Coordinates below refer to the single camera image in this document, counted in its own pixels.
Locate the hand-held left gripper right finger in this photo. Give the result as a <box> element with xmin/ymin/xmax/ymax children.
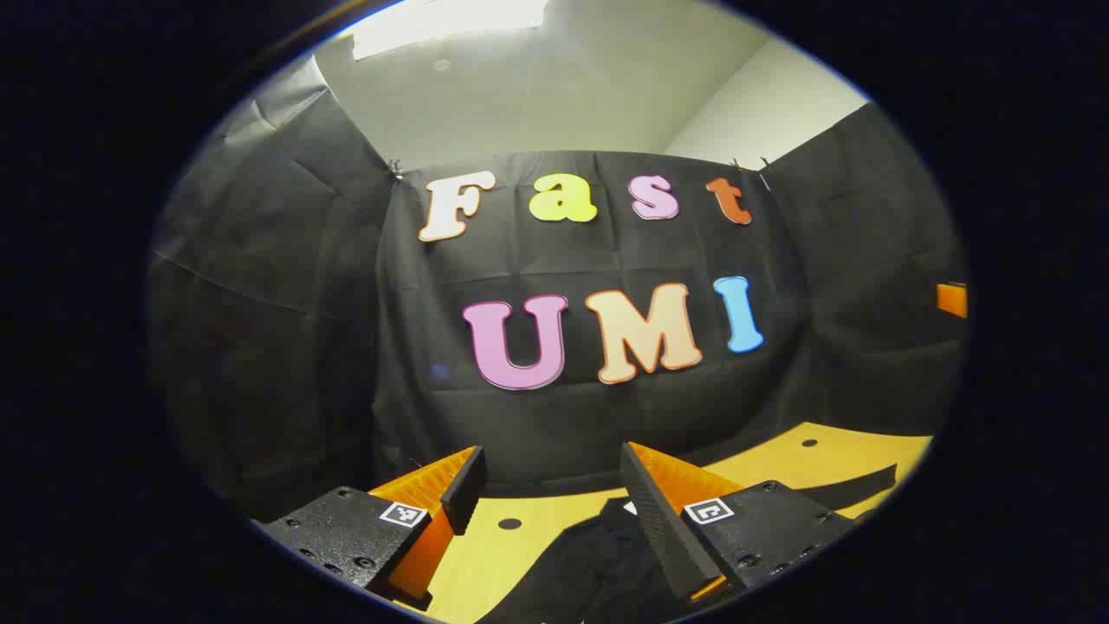
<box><xmin>619</xmin><ymin>441</ymin><xmax>859</xmax><ymax>604</ymax></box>

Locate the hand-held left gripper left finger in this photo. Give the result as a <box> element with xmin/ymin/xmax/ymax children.
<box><xmin>260</xmin><ymin>445</ymin><xmax>488</xmax><ymax>609</ymax></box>

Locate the black buttoned jacket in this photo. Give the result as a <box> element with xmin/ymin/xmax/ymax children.
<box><xmin>475</xmin><ymin>464</ymin><xmax>898</xmax><ymax>624</ymax></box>

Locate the black backdrop cloth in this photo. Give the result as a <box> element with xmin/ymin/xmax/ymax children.
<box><xmin>147</xmin><ymin>52</ymin><xmax>970</xmax><ymax>521</ymax></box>

